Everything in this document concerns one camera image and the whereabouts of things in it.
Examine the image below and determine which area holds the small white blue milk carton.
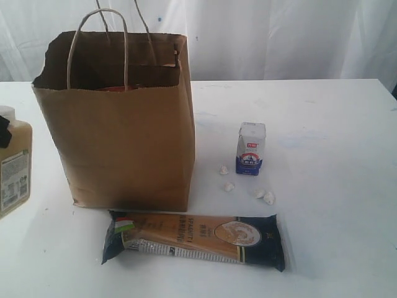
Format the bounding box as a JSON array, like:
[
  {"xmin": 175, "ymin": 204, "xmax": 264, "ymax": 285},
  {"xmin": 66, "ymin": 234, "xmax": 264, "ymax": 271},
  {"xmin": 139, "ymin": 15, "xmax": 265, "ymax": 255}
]
[{"xmin": 236, "ymin": 122, "xmax": 266, "ymax": 176}]

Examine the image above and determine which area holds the white garlic clove lower left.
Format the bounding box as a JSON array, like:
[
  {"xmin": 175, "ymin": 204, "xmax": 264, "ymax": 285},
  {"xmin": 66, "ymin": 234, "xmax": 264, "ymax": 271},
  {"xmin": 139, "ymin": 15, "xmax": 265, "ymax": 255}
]
[{"xmin": 223, "ymin": 182, "xmax": 235, "ymax": 192}]

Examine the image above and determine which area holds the white garlic clove far left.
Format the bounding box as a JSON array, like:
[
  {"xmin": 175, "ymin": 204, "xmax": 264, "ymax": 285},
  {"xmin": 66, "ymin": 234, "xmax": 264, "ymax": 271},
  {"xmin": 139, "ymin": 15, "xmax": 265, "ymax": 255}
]
[{"xmin": 219, "ymin": 165, "xmax": 229, "ymax": 175}]

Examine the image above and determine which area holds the yellow grain plastic bottle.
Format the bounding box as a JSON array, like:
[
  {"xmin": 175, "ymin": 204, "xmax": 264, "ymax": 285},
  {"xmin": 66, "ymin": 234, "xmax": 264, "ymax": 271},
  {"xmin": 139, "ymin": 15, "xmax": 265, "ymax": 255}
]
[{"xmin": 1, "ymin": 106, "xmax": 32, "ymax": 218}]

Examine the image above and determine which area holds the kraft pouch with orange label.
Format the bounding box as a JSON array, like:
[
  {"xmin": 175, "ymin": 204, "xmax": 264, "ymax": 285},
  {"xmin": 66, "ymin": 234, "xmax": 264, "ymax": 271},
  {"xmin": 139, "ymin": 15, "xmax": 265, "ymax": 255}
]
[{"xmin": 97, "ymin": 86, "xmax": 139, "ymax": 92}]

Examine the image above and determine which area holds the spaghetti pack dark blue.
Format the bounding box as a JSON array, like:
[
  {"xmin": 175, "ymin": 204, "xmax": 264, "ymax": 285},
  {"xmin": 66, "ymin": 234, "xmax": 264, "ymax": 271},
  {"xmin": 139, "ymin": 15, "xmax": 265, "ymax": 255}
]
[{"xmin": 102, "ymin": 210, "xmax": 286, "ymax": 272}]

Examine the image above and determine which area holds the white backdrop curtain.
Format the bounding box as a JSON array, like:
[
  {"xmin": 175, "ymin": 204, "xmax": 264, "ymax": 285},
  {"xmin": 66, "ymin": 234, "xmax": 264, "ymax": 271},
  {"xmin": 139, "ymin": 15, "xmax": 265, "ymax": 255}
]
[{"xmin": 1, "ymin": 0, "xmax": 396, "ymax": 90}]

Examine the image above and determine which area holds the brown paper shopping bag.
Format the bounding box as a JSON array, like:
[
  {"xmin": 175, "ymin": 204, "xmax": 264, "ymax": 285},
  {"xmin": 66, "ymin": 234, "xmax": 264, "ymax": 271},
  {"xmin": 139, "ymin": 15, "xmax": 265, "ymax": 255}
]
[{"xmin": 32, "ymin": 0, "xmax": 196, "ymax": 212}]

